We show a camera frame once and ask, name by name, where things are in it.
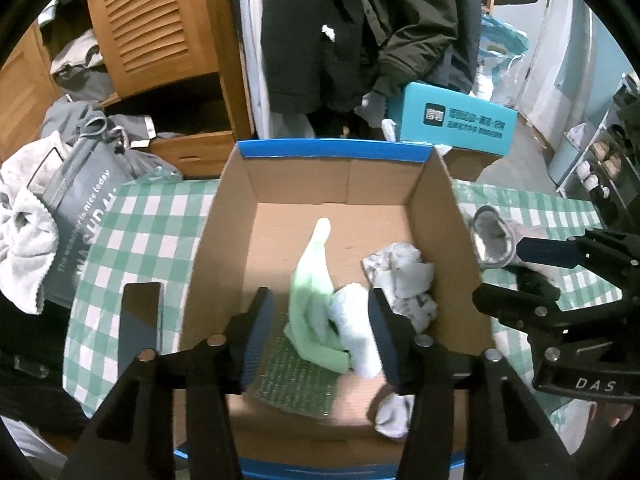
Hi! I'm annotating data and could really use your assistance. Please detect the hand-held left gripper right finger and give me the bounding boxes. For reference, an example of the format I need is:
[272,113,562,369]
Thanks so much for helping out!
[367,287,571,480]

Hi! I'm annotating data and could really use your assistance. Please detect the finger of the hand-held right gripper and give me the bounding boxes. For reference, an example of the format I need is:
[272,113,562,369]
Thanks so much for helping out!
[472,270,601,341]
[516,229,640,286]

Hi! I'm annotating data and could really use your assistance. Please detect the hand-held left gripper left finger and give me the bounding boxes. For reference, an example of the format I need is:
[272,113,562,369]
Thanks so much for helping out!
[57,286,276,480]

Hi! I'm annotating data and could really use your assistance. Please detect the white sock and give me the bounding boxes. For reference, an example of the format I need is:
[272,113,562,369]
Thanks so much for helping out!
[327,284,386,380]

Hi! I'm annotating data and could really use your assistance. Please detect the grey fleece sock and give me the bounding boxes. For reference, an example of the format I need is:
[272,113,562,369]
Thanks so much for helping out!
[470,205,551,271]

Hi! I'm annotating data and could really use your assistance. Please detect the light green sock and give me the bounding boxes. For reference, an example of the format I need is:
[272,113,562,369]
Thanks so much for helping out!
[284,217,351,373]

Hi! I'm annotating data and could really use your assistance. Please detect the grey cloth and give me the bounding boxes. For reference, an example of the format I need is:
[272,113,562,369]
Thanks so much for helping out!
[361,242,438,333]

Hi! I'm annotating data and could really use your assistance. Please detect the green mesh scrubber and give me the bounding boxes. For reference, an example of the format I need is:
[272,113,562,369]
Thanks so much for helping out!
[250,335,338,418]

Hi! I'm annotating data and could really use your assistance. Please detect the light grey sock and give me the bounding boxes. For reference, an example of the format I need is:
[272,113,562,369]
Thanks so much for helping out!
[374,392,416,443]

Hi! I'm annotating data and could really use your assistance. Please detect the cardboard box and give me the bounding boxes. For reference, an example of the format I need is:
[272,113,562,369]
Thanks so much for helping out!
[172,139,498,478]

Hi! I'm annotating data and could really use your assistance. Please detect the person's right hand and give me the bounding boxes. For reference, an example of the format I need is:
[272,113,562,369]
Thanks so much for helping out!
[597,400,638,428]

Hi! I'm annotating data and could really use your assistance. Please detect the shoe rack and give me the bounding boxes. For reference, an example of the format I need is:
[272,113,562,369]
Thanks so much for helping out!
[560,72,640,221]

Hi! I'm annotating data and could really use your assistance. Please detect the black smartphone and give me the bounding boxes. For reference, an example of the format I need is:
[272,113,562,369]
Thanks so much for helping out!
[119,282,165,366]

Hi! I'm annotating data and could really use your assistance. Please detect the green white checkered tablecloth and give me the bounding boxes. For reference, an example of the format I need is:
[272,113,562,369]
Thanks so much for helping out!
[65,177,621,421]

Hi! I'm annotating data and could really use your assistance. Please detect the teal box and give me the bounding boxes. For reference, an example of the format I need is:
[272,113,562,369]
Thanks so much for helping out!
[387,81,518,156]

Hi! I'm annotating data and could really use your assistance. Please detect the grey printed tote bag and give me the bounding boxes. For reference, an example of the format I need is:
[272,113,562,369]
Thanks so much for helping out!
[42,132,161,308]

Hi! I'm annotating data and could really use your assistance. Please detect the blue plastic bag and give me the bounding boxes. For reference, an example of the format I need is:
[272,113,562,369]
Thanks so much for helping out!
[477,14,528,96]

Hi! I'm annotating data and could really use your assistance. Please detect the wooden wardrobe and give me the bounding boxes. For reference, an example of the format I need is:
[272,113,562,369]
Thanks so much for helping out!
[0,0,256,178]

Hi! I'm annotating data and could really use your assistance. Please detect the light grey glove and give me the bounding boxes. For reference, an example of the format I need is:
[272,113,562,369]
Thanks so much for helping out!
[355,91,401,142]

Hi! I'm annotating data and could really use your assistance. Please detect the dark cloth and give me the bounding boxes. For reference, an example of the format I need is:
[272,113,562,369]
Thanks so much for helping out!
[0,290,96,426]

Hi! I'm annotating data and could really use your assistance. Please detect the white towel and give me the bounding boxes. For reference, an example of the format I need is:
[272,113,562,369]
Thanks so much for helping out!
[0,132,66,316]

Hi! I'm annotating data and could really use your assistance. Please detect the white hanging garment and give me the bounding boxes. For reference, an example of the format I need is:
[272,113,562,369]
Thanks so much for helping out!
[240,0,271,138]

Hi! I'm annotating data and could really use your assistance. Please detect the olive jacket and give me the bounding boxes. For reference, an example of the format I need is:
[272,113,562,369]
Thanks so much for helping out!
[355,0,458,101]

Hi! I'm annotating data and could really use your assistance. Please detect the grey hoodie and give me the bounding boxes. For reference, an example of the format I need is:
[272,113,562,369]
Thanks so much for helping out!
[40,97,156,151]

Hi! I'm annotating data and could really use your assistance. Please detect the black coat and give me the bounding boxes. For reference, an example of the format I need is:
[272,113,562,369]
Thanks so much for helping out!
[260,0,381,113]

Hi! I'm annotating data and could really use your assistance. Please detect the folded grey clothes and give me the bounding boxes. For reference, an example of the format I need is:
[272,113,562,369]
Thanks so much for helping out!
[37,5,118,103]

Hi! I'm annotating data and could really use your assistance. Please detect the wooden louvered door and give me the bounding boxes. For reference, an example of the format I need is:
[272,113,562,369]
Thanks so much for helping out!
[82,0,236,98]

